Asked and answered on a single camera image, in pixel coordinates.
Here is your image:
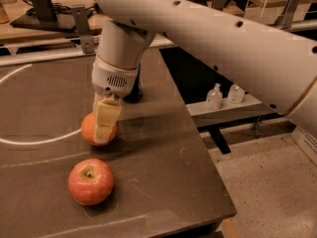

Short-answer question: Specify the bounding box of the blue Pepsi can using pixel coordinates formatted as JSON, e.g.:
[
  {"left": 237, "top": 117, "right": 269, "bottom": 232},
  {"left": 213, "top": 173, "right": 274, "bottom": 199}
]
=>
[{"left": 124, "top": 70, "right": 143, "bottom": 103}]

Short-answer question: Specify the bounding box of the orange fruit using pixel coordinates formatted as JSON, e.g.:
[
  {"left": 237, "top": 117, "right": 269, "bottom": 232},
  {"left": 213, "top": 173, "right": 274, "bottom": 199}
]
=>
[{"left": 80, "top": 112, "right": 118, "bottom": 146}]

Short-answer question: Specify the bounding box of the clear sanitizer bottle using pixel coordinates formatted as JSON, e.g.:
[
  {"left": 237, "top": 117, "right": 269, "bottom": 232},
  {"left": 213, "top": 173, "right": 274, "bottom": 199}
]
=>
[
  {"left": 206, "top": 83, "right": 223, "bottom": 111},
  {"left": 228, "top": 84, "right": 245, "bottom": 104}
]

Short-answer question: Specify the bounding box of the metal bracket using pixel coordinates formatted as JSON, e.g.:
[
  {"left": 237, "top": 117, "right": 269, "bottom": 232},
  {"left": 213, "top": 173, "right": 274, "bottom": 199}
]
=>
[
  {"left": 70, "top": 5, "right": 94, "bottom": 54},
  {"left": 275, "top": 0, "right": 300, "bottom": 29},
  {"left": 212, "top": 0, "right": 227, "bottom": 11}
]

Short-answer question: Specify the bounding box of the left metal bracket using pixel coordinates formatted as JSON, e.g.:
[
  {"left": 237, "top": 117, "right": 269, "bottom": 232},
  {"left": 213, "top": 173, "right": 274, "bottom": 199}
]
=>
[{"left": 70, "top": 5, "right": 94, "bottom": 54}]

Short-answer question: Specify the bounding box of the left clear sanitizer bottle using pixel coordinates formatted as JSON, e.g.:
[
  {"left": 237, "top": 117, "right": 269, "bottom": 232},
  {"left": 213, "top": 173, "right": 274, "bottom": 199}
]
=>
[{"left": 206, "top": 83, "right": 223, "bottom": 111}]

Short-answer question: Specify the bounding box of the middle metal bracket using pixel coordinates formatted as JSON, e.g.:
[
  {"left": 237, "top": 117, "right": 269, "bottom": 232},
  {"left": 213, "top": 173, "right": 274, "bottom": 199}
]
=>
[{"left": 212, "top": 0, "right": 227, "bottom": 11}]

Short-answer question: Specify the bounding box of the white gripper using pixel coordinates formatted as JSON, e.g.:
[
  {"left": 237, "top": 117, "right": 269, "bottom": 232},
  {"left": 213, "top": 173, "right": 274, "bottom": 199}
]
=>
[{"left": 92, "top": 57, "right": 139, "bottom": 143}]

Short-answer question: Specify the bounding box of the black monitor stand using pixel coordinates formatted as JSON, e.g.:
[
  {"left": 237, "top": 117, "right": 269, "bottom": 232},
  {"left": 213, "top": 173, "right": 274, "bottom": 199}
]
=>
[{"left": 10, "top": 0, "right": 76, "bottom": 32}]

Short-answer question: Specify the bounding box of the right clear sanitizer bottle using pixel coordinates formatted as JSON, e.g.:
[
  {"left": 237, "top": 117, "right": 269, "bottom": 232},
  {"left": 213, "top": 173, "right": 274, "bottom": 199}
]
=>
[{"left": 228, "top": 84, "right": 245, "bottom": 104}]

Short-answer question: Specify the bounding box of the right metal bracket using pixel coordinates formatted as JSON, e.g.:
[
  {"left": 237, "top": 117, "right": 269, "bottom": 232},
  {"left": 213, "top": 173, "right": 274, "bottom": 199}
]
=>
[{"left": 275, "top": 0, "right": 300, "bottom": 29}]

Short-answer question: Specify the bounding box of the metal rail bar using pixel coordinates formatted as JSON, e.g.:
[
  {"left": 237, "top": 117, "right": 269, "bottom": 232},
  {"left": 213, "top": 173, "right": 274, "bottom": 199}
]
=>
[{"left": 0, "top": 18, "right": 317, "bottom": 67}]

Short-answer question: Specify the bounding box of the red apple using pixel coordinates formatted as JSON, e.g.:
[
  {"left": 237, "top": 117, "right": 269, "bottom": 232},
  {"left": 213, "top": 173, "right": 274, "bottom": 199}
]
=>
[{"left": 68, "top": 159, "right": 114, "bottom": 206}]

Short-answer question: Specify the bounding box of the white printed sign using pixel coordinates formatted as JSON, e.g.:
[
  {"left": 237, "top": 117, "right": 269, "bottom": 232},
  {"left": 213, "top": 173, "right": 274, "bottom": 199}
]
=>
[{"left": 291, "top": 127, "right": 317, "bottom": 166}]

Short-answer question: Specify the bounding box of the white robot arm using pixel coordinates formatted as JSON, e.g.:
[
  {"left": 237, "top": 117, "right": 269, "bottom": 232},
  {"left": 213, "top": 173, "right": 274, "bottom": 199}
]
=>
[{"left": 94, "top": 0, "right": 317, "bottom": 136}]

